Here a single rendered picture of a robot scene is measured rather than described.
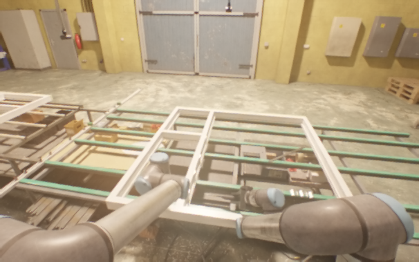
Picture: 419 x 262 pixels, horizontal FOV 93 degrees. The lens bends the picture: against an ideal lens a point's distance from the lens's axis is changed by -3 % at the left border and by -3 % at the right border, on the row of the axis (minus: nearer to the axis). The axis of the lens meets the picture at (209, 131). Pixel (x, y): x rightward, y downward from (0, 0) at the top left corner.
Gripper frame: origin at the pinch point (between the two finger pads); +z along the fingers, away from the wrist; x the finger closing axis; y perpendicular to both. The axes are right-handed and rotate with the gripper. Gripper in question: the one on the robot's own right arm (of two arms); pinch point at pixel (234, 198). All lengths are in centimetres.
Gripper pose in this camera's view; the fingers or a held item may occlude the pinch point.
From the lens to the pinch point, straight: 131.8
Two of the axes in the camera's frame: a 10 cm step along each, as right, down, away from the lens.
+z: -5.4, 2.7, 8.0
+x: -1.3, 9.1, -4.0
